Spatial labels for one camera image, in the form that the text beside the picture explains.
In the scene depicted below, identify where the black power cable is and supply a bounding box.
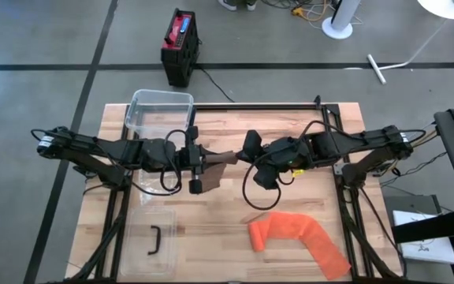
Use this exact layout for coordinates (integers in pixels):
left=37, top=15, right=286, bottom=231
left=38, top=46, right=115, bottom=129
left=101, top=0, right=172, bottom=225
left=198, top=65, right=236, bottom=104

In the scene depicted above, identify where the orange elastic bandage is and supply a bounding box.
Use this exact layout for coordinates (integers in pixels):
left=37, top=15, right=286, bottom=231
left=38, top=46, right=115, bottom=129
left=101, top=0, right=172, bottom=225
left=247, top=211, right=352, bottom=282

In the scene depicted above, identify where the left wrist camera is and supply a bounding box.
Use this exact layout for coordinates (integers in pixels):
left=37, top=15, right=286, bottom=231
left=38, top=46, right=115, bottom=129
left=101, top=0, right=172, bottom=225
left=140, top=136, right=179, bottom=173

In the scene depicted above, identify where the black table frame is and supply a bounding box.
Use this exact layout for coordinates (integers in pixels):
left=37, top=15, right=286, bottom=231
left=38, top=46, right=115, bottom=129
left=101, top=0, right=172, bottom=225
left=63, top=102, right=407, bottom=284

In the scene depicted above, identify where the white floor stand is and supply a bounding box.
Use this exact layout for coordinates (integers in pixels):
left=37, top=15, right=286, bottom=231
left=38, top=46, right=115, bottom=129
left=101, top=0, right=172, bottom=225
left=366, top=17, right=451, bottom=86

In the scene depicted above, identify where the clear plastic lid black handle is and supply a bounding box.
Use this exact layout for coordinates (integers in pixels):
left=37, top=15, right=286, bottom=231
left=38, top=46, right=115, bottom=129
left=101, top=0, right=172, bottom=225
left=119, top=206, right=178, bottom=278

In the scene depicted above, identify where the red black battery box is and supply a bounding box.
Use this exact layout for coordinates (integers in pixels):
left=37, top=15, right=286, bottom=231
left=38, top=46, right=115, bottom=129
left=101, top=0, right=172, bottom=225
left=160, top=8, right=202, bottom=89

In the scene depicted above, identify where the white box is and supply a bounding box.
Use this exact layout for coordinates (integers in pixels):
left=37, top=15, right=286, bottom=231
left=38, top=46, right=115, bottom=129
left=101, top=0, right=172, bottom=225
left=392, top=209, right=454, bottom=265

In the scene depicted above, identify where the grey flat box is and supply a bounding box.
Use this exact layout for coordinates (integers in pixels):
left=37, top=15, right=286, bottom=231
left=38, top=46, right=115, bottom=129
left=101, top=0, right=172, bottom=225
left=382, top=193, right=444, bottom=230

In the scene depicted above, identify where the clear plastic bag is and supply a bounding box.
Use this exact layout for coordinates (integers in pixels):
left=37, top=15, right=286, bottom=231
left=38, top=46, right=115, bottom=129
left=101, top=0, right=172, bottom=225
left=136, top=167, right=184, bottom=207

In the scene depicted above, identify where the brown elastic bandage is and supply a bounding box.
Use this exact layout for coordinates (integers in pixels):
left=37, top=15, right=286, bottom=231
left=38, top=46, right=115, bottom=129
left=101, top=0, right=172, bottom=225
left=198, top=149, right=240, bottom=193

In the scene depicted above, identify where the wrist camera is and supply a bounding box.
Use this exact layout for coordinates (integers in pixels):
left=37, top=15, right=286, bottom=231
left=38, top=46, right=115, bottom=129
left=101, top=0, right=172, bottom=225
left=268, top=136, right=305, bottom=169
left=140, top=136, right=179, bottom=173

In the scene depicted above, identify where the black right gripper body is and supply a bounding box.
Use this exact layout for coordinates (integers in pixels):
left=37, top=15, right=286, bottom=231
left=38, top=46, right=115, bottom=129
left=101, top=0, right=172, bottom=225
left=241, top=129, right=281, bottom=191

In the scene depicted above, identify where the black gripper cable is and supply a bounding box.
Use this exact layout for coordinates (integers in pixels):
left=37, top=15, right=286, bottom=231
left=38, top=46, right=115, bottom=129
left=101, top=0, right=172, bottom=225
left=162, top=129, right=191, bottom=196
left=241, top=155, right=282, bottom=211

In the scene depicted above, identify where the black flat bar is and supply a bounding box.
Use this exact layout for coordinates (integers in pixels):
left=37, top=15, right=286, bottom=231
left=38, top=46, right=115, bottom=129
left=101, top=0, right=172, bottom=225
left=391, top=207, right=454, bottom=245

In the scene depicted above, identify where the yellow floor cable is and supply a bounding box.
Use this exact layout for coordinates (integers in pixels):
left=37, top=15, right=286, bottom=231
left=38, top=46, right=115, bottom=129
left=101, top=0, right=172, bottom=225
left=289, top=0, right=341, bottom=24

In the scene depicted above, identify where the white pole with round base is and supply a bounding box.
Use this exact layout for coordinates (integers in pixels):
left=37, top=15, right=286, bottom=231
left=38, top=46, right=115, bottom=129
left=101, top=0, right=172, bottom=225
left=321, top=0, right=364, bottom=41

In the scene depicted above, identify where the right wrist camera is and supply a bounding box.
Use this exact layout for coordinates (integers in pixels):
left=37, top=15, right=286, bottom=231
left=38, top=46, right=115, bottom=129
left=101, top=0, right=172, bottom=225
left=268, top=136, right=305, bottom=169

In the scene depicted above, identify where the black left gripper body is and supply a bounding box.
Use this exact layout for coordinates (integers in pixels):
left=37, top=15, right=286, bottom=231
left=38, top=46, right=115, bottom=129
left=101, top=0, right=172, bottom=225
left=177, top=125, right=206, bottom=195

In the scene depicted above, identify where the clear plastic container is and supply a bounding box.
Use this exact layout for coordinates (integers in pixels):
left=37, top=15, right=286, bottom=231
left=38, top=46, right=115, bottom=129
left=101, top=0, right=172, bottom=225
left=124, top=88, right=195, bottom=140

